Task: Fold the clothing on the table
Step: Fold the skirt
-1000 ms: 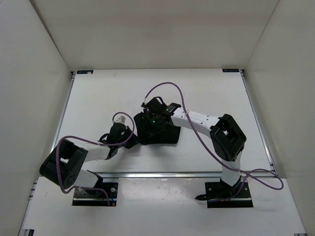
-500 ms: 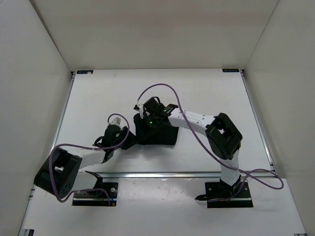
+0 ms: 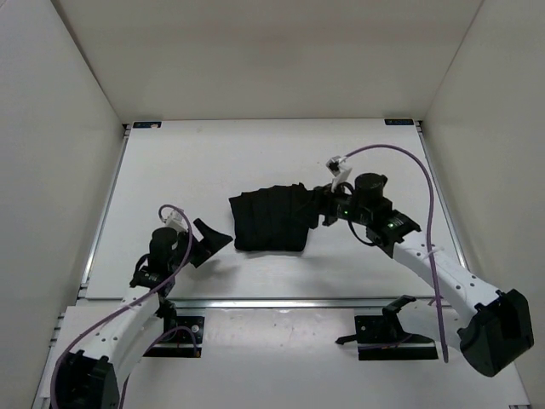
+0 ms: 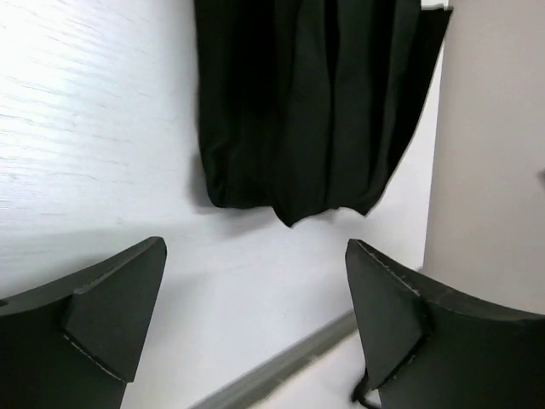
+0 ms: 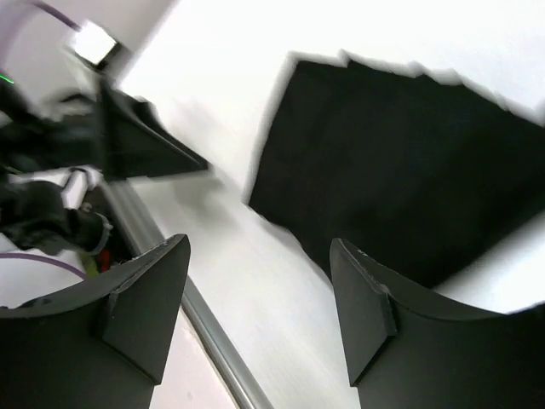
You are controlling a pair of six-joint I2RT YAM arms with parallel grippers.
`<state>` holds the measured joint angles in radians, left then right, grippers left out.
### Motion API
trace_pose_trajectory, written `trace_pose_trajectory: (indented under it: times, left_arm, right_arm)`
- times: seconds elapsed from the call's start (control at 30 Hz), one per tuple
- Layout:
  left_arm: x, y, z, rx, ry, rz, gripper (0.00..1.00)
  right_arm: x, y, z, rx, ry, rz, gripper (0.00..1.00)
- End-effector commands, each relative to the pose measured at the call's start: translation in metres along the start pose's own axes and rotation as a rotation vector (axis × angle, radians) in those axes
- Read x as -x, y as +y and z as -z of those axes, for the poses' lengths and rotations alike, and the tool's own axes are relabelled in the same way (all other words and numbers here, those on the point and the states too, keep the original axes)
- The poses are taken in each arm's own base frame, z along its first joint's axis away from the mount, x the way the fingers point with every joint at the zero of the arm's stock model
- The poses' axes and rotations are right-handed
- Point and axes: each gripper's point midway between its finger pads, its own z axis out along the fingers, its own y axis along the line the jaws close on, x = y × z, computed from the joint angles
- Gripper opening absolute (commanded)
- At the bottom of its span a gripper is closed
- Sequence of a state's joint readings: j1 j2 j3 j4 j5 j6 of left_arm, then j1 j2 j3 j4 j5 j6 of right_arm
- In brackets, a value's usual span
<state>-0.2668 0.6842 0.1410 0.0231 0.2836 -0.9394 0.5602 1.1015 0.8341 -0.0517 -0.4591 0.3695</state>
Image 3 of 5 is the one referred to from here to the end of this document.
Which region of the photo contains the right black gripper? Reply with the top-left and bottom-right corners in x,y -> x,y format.
293,179 -> 371,229

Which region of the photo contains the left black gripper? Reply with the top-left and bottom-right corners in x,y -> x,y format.
171,216 -> 234,268

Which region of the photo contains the black pleated skirt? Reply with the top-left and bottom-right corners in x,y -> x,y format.
229,183 -> 318,253

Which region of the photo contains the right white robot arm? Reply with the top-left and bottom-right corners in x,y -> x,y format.
310,173 -> 534,377

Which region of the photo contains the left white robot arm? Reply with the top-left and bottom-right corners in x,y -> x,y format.
49,219 -> 232,408

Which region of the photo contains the right blue corner label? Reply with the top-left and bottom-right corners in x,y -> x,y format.
384,118 -> 415,126

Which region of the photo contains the blue corner label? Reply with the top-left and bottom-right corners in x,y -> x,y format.
384,118 -> 415,126
132,121 -> 162,129

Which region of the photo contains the left blue corner label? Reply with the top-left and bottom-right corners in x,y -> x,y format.
132,121 -> 162,129

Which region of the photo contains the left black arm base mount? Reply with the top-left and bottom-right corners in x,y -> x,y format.
144,302 -> 205,359

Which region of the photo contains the front aluminium table rail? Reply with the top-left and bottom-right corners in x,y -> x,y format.
173,298 -> 393,309

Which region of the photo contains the aluminium table rail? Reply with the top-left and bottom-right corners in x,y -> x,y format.
173,298 -> 393,309
77,123 -> 132,297

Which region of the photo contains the left aluminium table rail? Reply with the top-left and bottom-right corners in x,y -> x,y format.
77,123 -> 132,297

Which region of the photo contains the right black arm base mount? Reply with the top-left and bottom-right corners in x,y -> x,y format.
336,295 -> 439,361

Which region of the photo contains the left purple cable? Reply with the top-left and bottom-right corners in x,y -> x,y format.
49,204 -> 201,409

